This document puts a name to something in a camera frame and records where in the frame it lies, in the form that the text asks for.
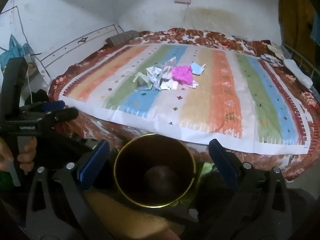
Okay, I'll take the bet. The blue hanging cloth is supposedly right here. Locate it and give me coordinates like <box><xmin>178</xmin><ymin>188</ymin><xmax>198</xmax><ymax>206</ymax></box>
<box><xmin>310</xmin><ymin>12</ymin><xmax>320</xmax><ymax>48</ymax></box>

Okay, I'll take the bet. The metal rack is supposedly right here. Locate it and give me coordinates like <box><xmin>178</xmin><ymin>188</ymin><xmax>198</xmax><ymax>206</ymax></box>
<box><xmin>282</xmin><ymin>42</ymin><xmax>320</xmax><ymax>87</ymax></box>

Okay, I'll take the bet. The grey pillow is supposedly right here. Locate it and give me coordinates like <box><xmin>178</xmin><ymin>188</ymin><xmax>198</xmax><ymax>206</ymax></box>
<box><xmin>105</xmin><ymin>30</ymin><xmax>139</xmax><ymax>46</ymax></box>

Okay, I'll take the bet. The pink plastic bag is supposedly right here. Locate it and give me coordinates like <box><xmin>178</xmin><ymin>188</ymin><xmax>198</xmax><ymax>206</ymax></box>
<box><xmin>172</xmin><ymin>65</ymin><xmax>200</xmax><ymax>89</ymax></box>

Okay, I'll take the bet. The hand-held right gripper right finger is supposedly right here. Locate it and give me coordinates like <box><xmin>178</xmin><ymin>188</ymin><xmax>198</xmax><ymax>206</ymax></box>
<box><xmin>200</xmin><ymin>138</ymin><xmax>293</xmax><ymax>240</ymax></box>

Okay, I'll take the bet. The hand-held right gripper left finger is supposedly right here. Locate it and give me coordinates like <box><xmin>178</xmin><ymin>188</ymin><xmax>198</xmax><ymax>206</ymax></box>
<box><xmin>26</xmin><ymin>139</ymin><xmax>115</xmax><ymax>240</ymax></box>

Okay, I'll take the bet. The striped colourful mat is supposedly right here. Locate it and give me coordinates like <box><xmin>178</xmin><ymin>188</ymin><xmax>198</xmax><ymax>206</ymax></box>
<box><xmin>58</xmin><ymin>43</ymin><xmax>312</xmax><ymax>155</ymax></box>

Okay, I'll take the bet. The person's left hand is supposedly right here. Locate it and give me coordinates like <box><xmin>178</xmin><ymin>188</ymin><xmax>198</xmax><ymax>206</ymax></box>
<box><xmin>0</xmin><ymin>137</ymin><xmax>38</xmax><ymax>178</ymax></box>

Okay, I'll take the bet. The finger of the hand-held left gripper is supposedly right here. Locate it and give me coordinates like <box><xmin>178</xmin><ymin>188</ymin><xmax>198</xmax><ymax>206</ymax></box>
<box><xmin>36</xmin><ymin>107</ymin><xmax>79</xmax><ymax>132</ymax></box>
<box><xmin>24</xmin><ymin>100</ymin><xmax>66</xmax><ymax>113</ymax></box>

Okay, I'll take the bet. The white cloth bundle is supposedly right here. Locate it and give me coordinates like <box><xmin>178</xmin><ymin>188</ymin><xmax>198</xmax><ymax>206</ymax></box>
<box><xmin>284</xmin><ymin>58</ymin><xmax>314</xmax><ymax>89</ymax></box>

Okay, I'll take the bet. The blue plastic bag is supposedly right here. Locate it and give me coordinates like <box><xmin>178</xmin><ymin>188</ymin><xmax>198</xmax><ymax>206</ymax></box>
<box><xmin>0</xmin><ymin>34</ymin><xmax>33</xmax><ymax>66</ymax></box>

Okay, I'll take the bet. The thin white power cable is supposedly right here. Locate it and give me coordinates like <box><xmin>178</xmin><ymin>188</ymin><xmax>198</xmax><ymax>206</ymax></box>
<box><xmin>181</xmin><ymin>4</ymin><xmax>200</xmax><ymax>32</ymax></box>

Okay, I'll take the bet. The white headboard panel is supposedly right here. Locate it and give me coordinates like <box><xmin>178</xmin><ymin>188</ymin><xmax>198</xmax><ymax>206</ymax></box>
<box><xmin>39</xmin><ymin>24</ymin><xmax>124</xmax><ymax>81</ymax></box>

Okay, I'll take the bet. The white paper bag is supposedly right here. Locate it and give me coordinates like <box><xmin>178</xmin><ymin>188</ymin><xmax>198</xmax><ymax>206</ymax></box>
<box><xmin>146</xmin><ymin>57</ymin><xmax>179</xmax><ymax>91</ymax></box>

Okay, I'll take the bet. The brown floral blanket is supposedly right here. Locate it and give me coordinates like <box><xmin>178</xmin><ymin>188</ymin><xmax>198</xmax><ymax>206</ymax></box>
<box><xmin>47</xmin><ymin>27</ymin><xmax>320</xmax><ymax>183</ymax></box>

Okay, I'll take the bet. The pile of patterned cloths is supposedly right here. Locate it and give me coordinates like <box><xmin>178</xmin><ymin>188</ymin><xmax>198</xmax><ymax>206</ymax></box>
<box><xmin>260</xmin><ymin>42</ymin><xmax>286</xmax><ymax>67</ymax></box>

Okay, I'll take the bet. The yellow hanging cloth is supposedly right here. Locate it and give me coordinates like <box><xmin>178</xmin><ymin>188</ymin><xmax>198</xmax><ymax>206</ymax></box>
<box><xmin>278</xmin><ymin>0</ymin><xmax>317</xmax><ymax>48</ymax></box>

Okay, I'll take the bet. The pale green plastic bag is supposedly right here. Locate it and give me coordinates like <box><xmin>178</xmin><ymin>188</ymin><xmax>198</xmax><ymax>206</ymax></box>
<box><xmin>133</xmin><ymin>72</ymin><xmax>154</xmax><ymax>92</ymax></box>

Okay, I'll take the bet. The dark bin with gold rim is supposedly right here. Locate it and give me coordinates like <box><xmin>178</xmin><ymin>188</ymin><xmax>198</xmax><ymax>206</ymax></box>
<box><xmin>114</xmin><ymin>133</ymin><xmax>197</xmax><ymax>209</ymax></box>

